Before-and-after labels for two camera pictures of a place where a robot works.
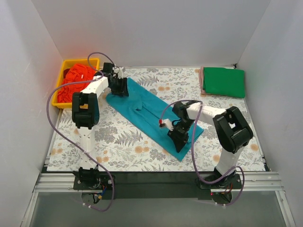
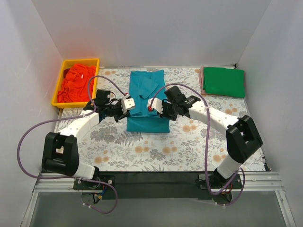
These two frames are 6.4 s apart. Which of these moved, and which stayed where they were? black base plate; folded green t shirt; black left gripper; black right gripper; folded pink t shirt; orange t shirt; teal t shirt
Moved: teal t shirt; black left gripper; black right gripper
Stayed: black base plate; folded green t shirt; folded pink t shirt; orange t shirt
